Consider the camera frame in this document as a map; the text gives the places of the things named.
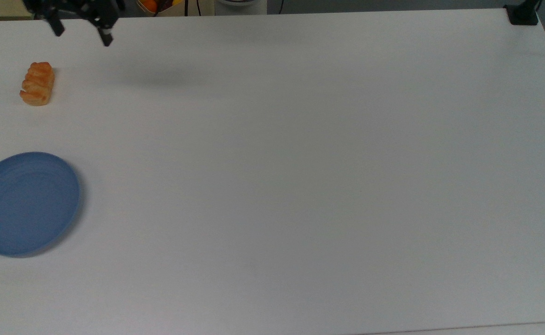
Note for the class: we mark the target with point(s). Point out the white round container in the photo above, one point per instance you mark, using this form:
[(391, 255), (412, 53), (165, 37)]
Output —
[(240, 5)]

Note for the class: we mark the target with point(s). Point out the orange toy bread loaf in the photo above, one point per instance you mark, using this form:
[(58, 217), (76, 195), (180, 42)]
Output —
[(37, 83)]

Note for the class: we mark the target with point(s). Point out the blue round plate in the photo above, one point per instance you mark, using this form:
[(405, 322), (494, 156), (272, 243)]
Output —
[(23, 204)]

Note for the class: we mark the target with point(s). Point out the box with orange fruit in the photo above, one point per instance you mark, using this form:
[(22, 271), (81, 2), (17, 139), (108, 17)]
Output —
[(150, 4)]

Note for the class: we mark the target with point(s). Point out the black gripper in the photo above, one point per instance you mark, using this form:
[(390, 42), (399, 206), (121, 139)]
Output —
[(75, 4)]

